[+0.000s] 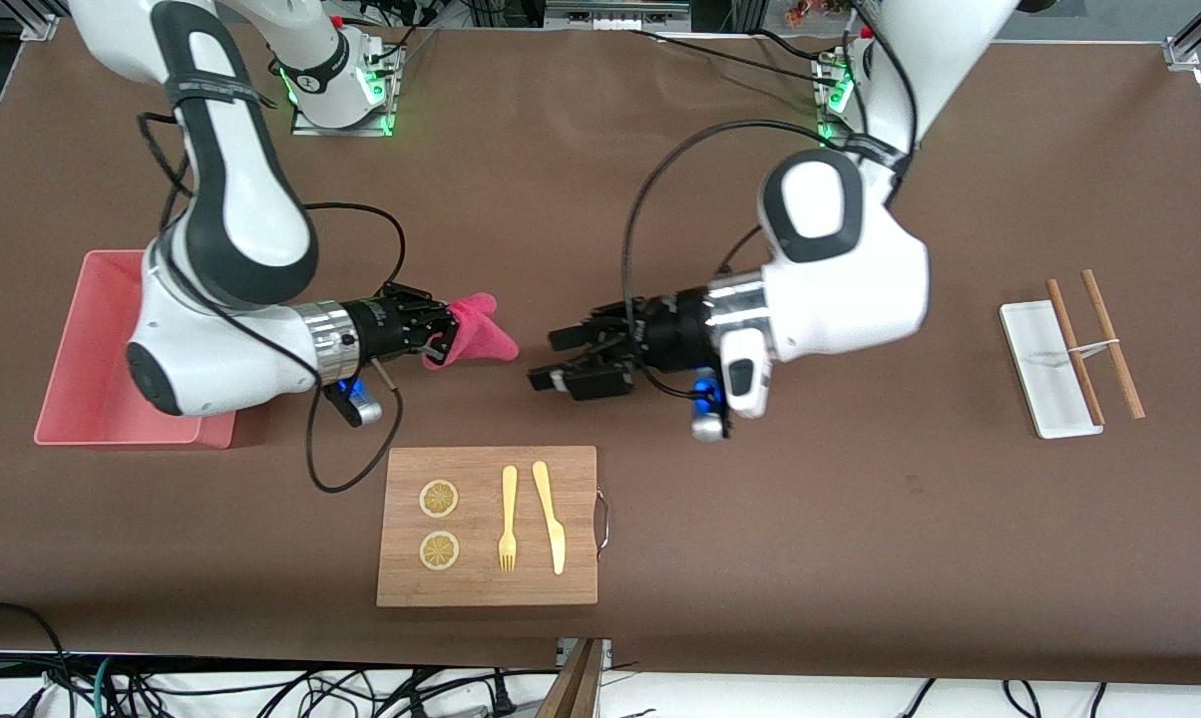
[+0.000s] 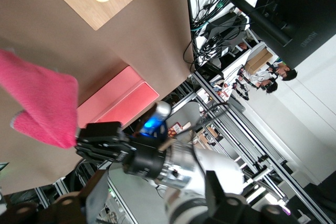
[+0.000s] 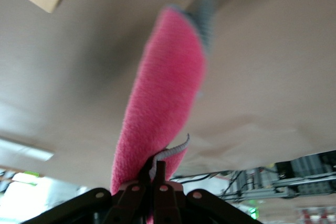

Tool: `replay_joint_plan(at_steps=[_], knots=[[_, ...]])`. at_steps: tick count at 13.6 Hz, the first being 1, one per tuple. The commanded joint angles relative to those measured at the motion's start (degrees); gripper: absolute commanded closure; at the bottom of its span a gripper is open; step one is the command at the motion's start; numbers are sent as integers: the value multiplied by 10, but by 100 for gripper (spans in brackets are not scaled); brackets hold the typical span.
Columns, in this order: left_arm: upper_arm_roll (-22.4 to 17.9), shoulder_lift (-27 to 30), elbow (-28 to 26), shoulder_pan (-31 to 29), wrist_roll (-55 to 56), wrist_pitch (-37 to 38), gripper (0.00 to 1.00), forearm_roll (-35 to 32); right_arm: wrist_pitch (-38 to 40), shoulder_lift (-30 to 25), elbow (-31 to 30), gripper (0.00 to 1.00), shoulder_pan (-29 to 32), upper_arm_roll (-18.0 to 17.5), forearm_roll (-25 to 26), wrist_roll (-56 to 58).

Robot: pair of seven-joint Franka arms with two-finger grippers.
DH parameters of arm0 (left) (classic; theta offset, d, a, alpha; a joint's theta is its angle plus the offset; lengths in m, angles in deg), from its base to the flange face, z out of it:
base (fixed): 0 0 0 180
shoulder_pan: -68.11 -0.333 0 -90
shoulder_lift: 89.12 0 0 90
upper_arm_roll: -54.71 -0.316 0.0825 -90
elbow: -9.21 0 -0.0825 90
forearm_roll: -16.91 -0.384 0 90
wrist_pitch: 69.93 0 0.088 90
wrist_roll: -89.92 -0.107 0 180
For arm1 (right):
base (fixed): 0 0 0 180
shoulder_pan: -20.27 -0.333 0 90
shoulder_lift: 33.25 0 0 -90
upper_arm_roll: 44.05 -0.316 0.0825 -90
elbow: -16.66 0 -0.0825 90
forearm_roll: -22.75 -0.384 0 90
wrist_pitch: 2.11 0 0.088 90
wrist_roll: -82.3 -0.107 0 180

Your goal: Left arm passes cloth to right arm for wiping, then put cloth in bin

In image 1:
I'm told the wooden plank piece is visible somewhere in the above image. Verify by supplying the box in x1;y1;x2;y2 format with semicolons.
536;638;606;718

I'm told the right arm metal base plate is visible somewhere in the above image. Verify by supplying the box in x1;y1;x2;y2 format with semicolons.
289;100;395;138

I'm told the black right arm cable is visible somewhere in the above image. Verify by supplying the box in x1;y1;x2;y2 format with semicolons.
137;100;407;495

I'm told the white rack base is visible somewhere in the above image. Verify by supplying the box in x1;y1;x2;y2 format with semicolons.
1000;300;1104;440

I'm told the black cable tangle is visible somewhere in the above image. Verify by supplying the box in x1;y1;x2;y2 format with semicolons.
22;653;562;718

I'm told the teal cable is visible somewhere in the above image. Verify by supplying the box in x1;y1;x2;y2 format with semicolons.
92;656;123;718

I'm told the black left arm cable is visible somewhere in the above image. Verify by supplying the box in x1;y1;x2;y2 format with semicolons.
620;0;921;400

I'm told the pink plastic bin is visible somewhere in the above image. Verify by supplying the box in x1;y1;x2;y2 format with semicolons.
33;249;237;450

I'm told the brown wooden rod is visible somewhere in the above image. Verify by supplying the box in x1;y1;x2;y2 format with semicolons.
1046;279;1107;427
1080;269;1146;420

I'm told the yellow plastic knife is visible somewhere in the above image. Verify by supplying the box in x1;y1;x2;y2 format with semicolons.
532;460;567;576

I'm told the thick black table cable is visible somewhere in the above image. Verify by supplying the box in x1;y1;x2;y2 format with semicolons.
628;28;846;86

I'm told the yellow plastic fork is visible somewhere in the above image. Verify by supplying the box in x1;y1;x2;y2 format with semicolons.
498;465;519;573

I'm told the pink and grey cloth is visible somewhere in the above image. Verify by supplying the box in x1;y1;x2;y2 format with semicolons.
421;292;520;372

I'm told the thick black looped cable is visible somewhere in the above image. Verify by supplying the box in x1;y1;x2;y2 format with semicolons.
0;601;75;718

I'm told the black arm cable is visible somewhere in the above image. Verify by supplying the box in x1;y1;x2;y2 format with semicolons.
620;0;921;400
137;100;407;495

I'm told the grey power strip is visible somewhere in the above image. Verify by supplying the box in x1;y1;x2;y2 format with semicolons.
546;0;691;31

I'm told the wooden cutting board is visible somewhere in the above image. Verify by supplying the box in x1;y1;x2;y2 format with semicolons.
376;445;600;608

